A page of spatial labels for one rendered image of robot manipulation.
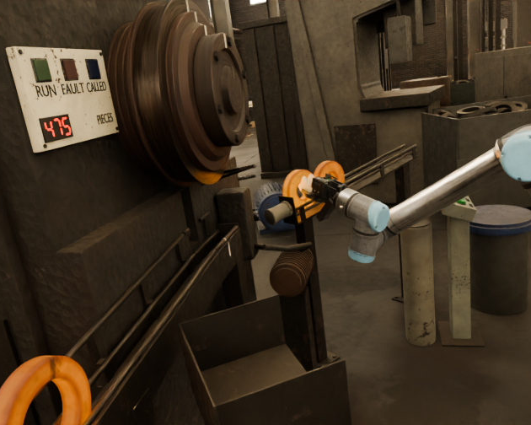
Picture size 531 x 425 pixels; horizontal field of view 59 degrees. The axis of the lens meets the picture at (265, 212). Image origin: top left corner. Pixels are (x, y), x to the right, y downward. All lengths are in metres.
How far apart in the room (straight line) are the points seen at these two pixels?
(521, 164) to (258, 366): 0.81
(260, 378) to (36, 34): 0.76
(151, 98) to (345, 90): 2.92
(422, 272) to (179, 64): 1.25
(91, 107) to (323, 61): 3.02
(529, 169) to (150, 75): 0.92
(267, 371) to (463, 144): 2.48
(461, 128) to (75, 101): 2.53
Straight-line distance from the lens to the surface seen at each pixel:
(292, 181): 1.68
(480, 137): 3.22
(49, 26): 1.05
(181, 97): 1.10
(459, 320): 2.10
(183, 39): 1.16
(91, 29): 1.17
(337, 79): 3.89
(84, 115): 1.04
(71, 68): 1.03
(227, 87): 1.18
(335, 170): 1.84
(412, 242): 1.88
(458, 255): 1.97
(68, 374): 0.81
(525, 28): 9.97
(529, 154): 1.31
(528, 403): 1.87
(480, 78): 5.69
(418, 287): 1.96
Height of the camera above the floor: 1.13
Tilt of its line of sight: 16 degrees down
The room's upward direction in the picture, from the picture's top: 8 degrees counter-clockwise
